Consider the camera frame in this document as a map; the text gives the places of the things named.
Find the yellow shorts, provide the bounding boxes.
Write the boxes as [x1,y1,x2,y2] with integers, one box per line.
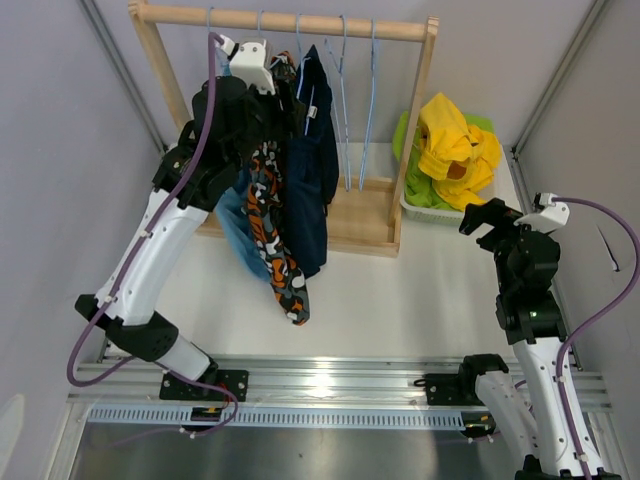
[417,93,502,211]

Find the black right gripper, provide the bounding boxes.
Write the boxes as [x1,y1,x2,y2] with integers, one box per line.
[459,198,551,294]

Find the aluminium mounting rail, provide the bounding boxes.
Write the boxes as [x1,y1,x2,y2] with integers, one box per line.
[64,351,616,432]

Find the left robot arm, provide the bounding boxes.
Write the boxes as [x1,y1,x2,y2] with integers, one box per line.
[75,76,303,400]

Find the blue hanger of green shorts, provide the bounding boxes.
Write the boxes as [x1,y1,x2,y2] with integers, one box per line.
[358,19,379,191]

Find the light blue shorts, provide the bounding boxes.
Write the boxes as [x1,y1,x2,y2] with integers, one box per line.
[214,168,270,282]

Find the orange camouflage shorts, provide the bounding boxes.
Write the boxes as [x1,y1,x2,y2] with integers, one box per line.
[244,49,312,327]

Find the wooden clothes rack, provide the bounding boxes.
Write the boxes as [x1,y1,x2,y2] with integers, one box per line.
[128,1,440,258]

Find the lime green shorts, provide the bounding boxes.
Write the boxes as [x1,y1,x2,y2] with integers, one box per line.
[404,114,495,210]

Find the blue hanger of camouflage shorts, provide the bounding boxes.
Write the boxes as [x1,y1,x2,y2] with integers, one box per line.
[256,9,267,42]

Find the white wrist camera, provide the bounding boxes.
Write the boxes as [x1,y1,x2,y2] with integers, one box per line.
[514,193,570,234]
[219,35,276,95]

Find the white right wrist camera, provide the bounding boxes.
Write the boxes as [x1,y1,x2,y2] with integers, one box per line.
[514,193,570,234]

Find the navy blue shorts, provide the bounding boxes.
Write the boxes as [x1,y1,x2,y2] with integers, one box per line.
[284,50,339,278]

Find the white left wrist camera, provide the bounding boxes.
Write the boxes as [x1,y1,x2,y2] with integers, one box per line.
[219,35,276,95]

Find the white plastic basket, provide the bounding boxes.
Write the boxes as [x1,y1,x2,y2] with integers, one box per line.
[400,150,510,228]

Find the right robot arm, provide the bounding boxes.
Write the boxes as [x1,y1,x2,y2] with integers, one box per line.
[456,193,615,479]

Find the blue hanger of yellow shorts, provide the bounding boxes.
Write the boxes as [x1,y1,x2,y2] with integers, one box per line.
[324,14,352,192]

